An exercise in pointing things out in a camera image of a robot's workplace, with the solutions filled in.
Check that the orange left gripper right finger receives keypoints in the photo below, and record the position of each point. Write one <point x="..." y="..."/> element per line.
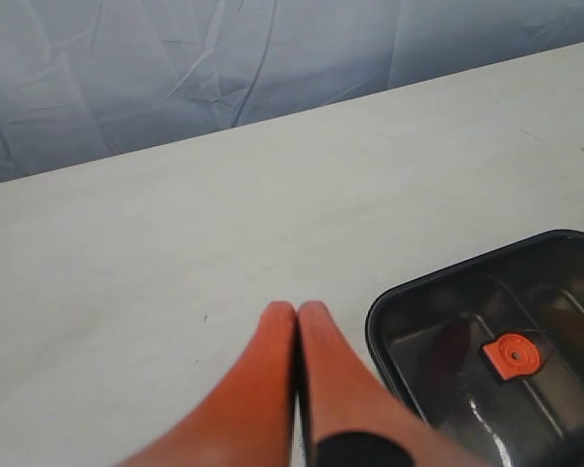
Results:
<point x="348" y="417"/>

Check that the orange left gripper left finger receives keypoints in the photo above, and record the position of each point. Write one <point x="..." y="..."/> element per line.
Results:
<point x="247" y="419"/>

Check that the dark transparent lunch box lid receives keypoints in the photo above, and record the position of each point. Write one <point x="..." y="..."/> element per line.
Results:
<point x="519" y="400"/>

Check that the red toy sausage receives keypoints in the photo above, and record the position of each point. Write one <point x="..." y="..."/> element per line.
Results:
<point x="448" y="352"/>

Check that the blue-grey backdrop cloth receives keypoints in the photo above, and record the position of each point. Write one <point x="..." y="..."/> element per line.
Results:
<point x="86" y="80"/>

